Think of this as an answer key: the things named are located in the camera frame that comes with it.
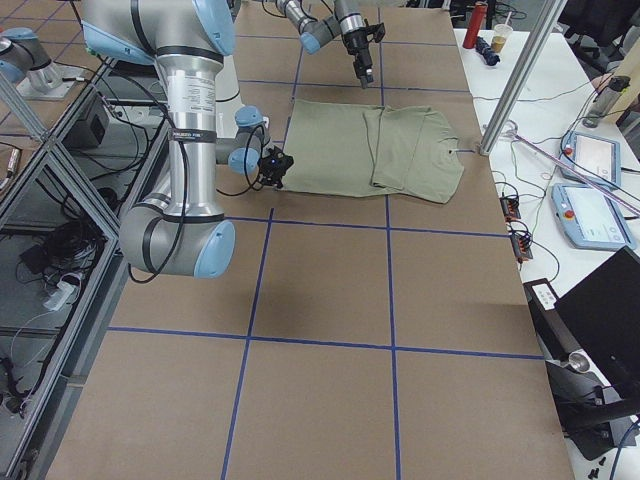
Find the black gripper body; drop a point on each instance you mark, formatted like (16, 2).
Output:
(356, 43)
(283, 173)

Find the olive green long-sleeve shirt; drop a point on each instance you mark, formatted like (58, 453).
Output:
(364, 150)

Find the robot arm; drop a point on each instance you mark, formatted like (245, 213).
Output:
(345, 21)
(179, 228)

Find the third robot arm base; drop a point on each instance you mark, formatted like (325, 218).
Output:
(26, 63)

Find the folded dark blue umbrella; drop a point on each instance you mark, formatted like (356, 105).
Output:
(484, 49)

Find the red cylindrical bottle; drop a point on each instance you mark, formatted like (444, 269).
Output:
(475, 23)

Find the iced coffee cup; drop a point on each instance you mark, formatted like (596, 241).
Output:
(501, 33)

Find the white reacher grabber stick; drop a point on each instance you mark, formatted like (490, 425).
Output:
(582, 174)

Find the orange terminal board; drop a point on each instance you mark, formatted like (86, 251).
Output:
(521, 242)
(510, 207)

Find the white power strip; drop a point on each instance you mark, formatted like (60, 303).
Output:
(60, 297)

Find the far blue teach pendant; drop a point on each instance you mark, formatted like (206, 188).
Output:
(599, 155)

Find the blue teach pendant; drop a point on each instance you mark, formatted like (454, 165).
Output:
(599, 155)
(589, 219)

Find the near blue teach pendant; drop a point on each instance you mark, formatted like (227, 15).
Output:
(589, 219)

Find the black monitor on stand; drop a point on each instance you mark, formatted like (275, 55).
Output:
(592, 337)

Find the aluminium frame post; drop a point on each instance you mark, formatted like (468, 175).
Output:
(525, 63)

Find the black box under frame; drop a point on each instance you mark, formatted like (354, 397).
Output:
(89, 128)

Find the aluminium frame structure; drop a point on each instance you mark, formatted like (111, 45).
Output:
(59, 221)

